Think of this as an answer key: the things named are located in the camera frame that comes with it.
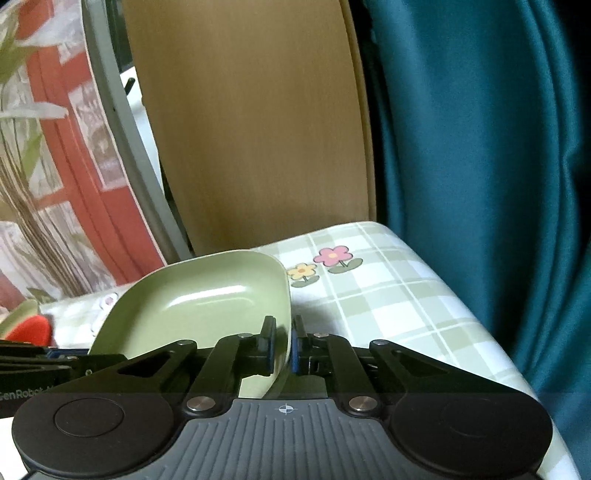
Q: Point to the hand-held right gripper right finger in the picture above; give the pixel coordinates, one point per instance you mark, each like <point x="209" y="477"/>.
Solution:
<point x="296" y="357"/>

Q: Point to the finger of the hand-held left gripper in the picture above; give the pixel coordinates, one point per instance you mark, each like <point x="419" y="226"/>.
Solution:
<point x="69" y="354"/>

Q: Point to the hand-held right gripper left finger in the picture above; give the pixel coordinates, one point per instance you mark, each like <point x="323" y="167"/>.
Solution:
<point x="269" y="353"/>

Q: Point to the red bowl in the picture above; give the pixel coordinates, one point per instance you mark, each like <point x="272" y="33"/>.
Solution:
<point x="30" y="330"/>

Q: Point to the green square plate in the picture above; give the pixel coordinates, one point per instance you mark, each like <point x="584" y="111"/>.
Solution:
<point x="16" y="310"/>
<point x="198" y="295"/>

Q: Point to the green checked tablecloth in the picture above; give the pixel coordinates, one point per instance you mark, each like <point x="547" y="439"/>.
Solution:
<point x="392" y="314"/>

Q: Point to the printed backdrop cloth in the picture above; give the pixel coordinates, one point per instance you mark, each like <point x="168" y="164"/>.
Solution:
<point x="55" y="161"/>

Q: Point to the wooden board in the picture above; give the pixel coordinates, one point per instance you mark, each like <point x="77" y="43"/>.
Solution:
<point x="254" y="129"/>

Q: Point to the teal curtain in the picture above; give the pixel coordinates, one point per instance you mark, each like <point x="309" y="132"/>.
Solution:
<point x="461" y="161"/>

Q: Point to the grey metal frame bar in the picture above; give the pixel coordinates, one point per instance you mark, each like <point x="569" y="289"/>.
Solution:
<point x="134" y="147"/>

